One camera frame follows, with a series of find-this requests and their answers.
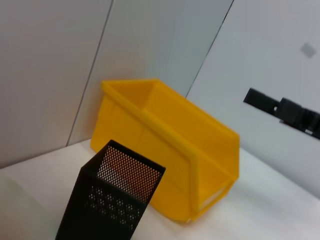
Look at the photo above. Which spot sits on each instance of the black mesh pen holder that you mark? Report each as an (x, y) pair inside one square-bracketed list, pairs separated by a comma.
[(100, 210)]

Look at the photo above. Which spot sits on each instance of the yellow plastic bin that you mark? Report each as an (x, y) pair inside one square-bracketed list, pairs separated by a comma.
[(170, 130)]

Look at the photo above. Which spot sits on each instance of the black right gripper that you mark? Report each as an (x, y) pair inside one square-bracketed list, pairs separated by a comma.
[(300, 117)]

